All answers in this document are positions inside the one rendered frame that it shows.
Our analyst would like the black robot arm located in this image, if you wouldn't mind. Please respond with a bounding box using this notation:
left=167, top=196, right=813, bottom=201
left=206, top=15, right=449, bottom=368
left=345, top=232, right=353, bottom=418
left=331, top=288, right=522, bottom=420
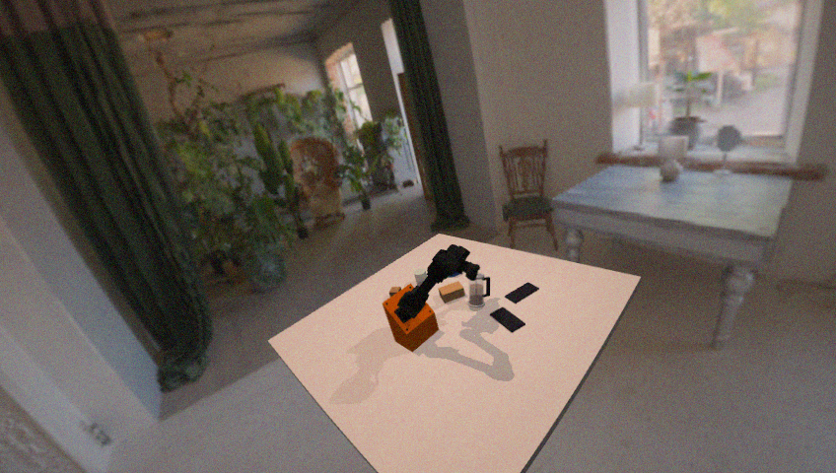
left=394, top=244, right=470, bottom=323

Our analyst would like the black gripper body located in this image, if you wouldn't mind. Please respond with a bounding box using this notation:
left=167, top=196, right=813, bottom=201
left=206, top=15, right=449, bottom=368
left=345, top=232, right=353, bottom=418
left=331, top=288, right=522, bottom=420
left=455, top=263, right=479, bottom=281

